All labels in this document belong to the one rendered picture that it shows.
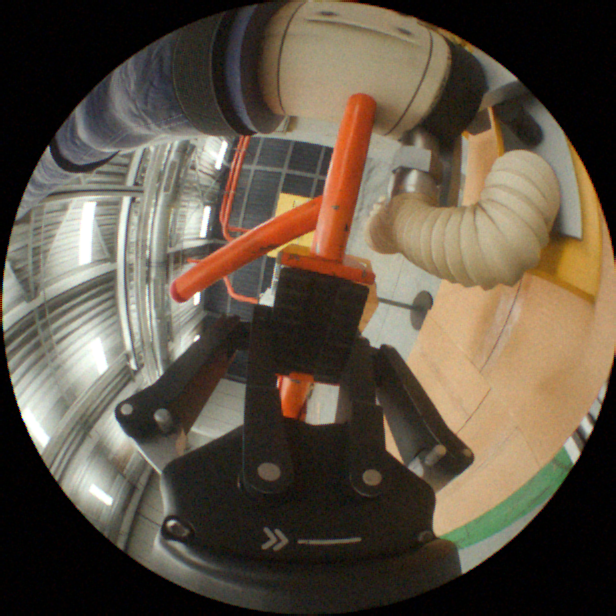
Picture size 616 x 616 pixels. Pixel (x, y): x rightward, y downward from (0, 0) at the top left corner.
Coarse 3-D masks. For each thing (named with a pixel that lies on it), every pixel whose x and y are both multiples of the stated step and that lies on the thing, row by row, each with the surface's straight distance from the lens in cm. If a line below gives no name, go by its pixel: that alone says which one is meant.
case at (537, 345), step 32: (480, 160) 49; (608, 256) 30; (448, 288) 45; (480, 288) 38; (512, 288) 34; (544, 288) 31; (608, 288) 29; (448, 320) 43; (480, 320) 37; (512, 320) 33; (544, 320) 30; (576, 320) 29; (608, 320) 28; (480, 352) 36; (512, 352) 32; (544, 352) 30; (576, 352) 28; (608, 352) 28; (512, 384) 32; (544, 384) 29; (576, 384) 28; (512, 416) 31; (544, 416) 29; (576, 416) 28; (544, 448) 30
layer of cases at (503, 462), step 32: (416, 352) 123; (448, 352) 102; (448, 384) 99; (480, 384) 86; (384, 416) 146; (448, 416) 97; (480, 416) 85; (480, 448) 85; (512, 448) 78; (480, 480) 86; (512, 480) 79; (448, 512) 99; (480, 512) 88
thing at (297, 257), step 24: (288, 264) 13; (312, 264) 12; (336, 264) 13; (360, 264) 16; (288, 288) 12; (312, 288) 13; (336, 288) 13; (360, 288) 12; (288, 312) 12; (312, 312) 13; (336, 312) 12; (360, 312) 13; (288, 336) 13; (312, 336) 14; (336, 336) 13; (288, 360) 14; (312, 360) 15; (336, 360) 14; (336, 384) 16
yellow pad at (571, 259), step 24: (528, 96) 21; (504, 120) 17; (528, 120) 16; (552, 120) 18; (504, 144) 20; (528, 144) 18; (552, 144) 17; (552, 168) 16; (576, 168) 16; (576, 192) 14; (576, 216) 14; (600, 216) 15; (552, 240) 14; (576, 240) 14; (600, 240) 14; (552, 264) 14; (576, 264) 13; (600, 264) 14; (576, 288) 13
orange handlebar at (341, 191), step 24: (360, 96) 17; (360, 120) 16; (336, 144) 16; (360, 144) 15; (336, 168) 14; (360, 168) 15; (336, 192) 14; (336, 216) 13; (312, 240) 18; (336, 240) 13; (288, 384) 18; (288, 408) 19
